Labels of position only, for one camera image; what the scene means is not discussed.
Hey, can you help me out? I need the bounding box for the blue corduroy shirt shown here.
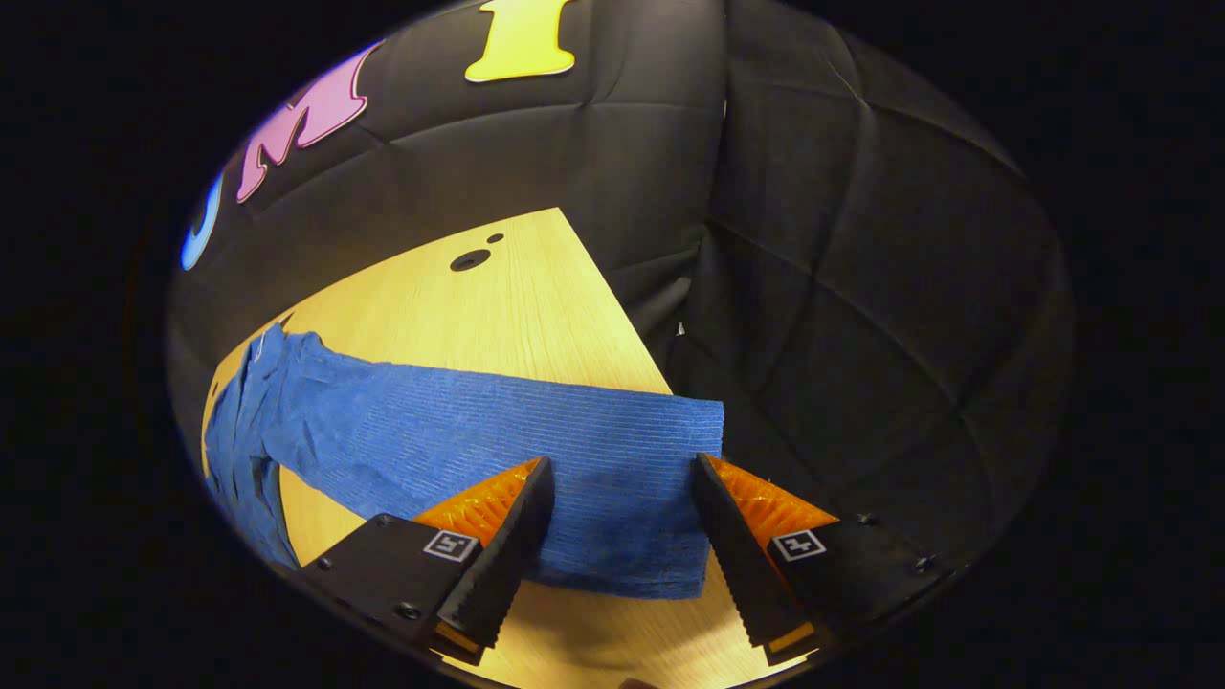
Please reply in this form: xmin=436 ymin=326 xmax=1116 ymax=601
xmin=201 ymin=323 xmax=725 ymax=601

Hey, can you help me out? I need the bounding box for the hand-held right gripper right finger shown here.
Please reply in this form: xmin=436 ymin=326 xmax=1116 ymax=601
xmin=691 ymin=453 xmax=948 ymax=668

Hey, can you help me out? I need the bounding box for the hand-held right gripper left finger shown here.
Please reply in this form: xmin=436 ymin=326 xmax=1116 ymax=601
xmin=299 ymin=456 xmax=556 ymax=666

